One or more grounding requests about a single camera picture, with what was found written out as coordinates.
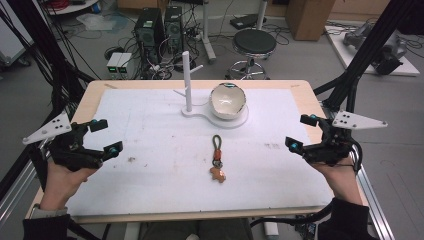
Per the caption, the keychain with orange bear charm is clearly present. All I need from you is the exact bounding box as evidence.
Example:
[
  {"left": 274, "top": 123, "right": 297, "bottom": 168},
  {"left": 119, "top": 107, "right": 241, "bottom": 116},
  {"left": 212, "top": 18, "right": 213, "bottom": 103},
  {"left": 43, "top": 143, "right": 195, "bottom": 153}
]
[{"left": 209, "top": 134, "right": 227, "bottom": 184}]

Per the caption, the white floor board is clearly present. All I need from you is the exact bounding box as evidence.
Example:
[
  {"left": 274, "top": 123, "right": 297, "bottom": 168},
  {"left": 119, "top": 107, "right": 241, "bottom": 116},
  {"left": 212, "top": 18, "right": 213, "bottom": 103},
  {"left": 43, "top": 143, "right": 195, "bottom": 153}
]
[{"left": 324, "top": 20, "right": 421, "bottom": 77}]

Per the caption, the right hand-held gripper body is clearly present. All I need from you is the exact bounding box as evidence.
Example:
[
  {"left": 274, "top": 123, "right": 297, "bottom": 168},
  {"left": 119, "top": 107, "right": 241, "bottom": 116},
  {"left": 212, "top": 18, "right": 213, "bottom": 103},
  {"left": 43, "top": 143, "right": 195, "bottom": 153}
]
[{"left": 302, "top": 110, "right": 388, "bottom": 171}]

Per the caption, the white ceramic bowl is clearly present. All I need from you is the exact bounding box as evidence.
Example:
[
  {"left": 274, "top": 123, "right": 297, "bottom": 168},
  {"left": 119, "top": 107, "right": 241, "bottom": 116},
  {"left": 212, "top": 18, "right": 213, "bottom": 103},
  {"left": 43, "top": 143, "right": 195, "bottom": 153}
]
[{"left": 208, "top": 82, "right": 247, "bottom": 121}]

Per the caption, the aluminium rail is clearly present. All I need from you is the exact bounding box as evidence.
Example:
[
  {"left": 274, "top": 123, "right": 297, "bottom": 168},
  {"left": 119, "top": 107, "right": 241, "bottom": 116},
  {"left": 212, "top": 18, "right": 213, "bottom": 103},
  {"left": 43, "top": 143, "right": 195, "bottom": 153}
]
[
  {"left": 319, "top": 99, "right": 396, "bottom": 240},
  {"left": 0, "top": 139, "right": 51, "bottom": 231}
]

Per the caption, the clear plastic bag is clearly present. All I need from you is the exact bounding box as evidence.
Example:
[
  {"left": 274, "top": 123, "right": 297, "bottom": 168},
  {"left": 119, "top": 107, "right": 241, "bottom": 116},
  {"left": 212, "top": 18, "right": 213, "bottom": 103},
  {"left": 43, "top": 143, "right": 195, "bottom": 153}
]
[{"left": 76, "top": 12, "right": 118, "bottom": 33}]

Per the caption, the white table mat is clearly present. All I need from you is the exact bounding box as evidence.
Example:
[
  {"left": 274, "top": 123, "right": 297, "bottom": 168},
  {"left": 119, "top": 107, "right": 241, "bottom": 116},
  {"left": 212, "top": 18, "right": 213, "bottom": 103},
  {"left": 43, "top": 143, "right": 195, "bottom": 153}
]
[{"left": 65, "top": 87, "right": 335, "bottom": 217}]

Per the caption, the white table leg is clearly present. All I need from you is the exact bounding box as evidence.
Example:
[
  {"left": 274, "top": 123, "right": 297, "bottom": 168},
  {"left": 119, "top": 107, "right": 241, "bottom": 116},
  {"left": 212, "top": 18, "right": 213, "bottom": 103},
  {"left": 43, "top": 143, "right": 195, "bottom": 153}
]
[{"left": 199, "top": 0, "right": 218, "bottom": 65}]

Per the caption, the small white power unit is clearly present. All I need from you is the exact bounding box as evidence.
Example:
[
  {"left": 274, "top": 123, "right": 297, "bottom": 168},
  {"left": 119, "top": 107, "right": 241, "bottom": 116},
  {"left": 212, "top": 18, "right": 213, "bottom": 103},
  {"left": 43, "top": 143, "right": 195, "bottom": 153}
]
[
  {"left": 106, "top": 52, "right": 123, "bottom": 76},
  {"left": 116, "top": 52, "right": 134, "bottom": 76}
]

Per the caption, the grey and black machine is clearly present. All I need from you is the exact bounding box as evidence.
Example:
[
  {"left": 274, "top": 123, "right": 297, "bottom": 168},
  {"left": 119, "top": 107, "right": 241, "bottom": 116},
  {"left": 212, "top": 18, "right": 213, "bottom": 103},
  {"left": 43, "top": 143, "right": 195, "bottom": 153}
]
[{"left": 342, "top": 22, "right": 409, "bottom": 76}]

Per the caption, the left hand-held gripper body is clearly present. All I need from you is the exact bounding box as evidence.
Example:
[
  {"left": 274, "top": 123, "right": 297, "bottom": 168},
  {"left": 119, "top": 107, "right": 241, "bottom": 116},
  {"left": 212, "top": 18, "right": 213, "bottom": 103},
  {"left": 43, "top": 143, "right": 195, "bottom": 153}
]
[{"left": 22, "top": 111, "right": 107, "bottom": 173}]

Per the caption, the white peg stand with base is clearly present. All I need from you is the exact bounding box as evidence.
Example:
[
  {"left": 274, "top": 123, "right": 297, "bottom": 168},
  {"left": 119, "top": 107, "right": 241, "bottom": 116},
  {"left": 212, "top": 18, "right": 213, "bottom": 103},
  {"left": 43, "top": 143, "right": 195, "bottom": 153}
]
[{"left": 173, "top": 50, "right": 250, "bottom": 130}]

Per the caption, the flat black device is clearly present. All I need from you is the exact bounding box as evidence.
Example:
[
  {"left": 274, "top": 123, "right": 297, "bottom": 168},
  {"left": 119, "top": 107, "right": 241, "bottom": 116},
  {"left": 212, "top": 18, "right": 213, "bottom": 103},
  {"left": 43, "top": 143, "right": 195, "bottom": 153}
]
[{"left": 229, "top": 13, "right": 268, "bottom": 31}]

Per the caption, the black metal frame strut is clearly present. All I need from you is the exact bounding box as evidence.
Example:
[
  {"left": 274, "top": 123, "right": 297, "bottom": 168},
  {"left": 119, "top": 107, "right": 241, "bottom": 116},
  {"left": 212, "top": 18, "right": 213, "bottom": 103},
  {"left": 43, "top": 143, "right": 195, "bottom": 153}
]
[
  {"left": 313, "top": 0, "right": 419, "bottom": 114},
  {"left": 0, "top": 0, "right": 98, "bottom": 121}
]

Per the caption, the brown cardboard box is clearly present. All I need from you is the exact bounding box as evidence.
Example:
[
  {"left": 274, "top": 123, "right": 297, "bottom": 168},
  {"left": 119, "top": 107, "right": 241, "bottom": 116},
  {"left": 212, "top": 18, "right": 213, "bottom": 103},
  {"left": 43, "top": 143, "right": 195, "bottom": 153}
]
[{"left": 285, "top": 0, "right": 336, "bottom": 42}]

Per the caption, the black computer tower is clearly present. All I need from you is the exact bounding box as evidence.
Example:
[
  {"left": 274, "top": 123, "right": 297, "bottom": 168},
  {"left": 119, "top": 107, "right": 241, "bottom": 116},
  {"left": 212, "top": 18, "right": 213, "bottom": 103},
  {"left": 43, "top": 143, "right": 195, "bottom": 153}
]
[
  {"left": 163, "top": 5, "right": 185, "bottom": 55},
  {"left": 134, "top": 7, "right": 165, "bottom": 65}
]

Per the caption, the black cable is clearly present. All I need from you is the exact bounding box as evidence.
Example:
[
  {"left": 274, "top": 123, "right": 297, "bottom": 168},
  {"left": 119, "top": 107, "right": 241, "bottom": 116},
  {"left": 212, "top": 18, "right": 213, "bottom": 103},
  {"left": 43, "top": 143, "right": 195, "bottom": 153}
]
[{"left": 249, "top": 202, "right": 334, "bottom": 229}]

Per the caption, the black round stool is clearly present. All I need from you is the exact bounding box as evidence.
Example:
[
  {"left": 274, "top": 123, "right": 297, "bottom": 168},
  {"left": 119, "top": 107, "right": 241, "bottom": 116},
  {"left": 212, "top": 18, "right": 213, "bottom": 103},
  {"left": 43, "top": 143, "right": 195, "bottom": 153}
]
[{"left": 225, "top": 28, "right": 278, "bottom": 81}]

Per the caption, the person's left hand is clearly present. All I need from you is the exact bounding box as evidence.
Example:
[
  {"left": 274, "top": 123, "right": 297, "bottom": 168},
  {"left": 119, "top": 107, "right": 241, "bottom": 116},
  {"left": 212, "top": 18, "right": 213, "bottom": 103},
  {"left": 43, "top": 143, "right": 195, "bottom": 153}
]
[{"left": 39, "top": 160, "right": 99, "bottom": 211}]

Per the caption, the person's right hand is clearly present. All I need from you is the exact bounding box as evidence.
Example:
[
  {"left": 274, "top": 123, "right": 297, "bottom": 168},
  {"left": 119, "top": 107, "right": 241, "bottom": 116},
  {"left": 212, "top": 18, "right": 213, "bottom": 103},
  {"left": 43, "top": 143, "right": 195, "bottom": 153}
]
[{"left": 311, "top": 155, "right": 364, "bottom": 206}]

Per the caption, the tangle of floor cables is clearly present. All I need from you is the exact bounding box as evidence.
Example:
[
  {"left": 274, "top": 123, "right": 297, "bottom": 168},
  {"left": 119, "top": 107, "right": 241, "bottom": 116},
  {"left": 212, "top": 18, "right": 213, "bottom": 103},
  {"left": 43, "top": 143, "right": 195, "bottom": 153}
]
[{"left": 133, "top": 19, "right": 214, "bottom": 81}]

